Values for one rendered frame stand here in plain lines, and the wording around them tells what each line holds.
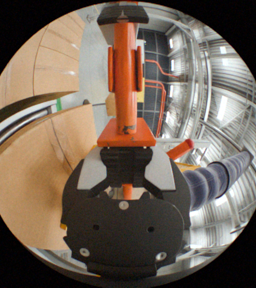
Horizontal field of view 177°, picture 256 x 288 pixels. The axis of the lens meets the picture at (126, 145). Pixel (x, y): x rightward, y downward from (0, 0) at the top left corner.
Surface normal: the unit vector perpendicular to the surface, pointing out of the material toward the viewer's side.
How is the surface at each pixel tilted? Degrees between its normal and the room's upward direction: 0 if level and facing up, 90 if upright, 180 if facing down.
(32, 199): 0
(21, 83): 0
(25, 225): 0
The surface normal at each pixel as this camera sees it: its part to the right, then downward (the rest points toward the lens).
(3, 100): 1.00, 0.00
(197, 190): -0.32, -0.58
